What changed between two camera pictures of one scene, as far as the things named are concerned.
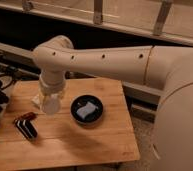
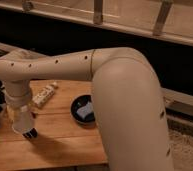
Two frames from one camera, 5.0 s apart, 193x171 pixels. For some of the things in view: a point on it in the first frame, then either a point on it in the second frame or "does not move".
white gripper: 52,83 to 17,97
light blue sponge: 87,109 does not move
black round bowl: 80,102 does not move
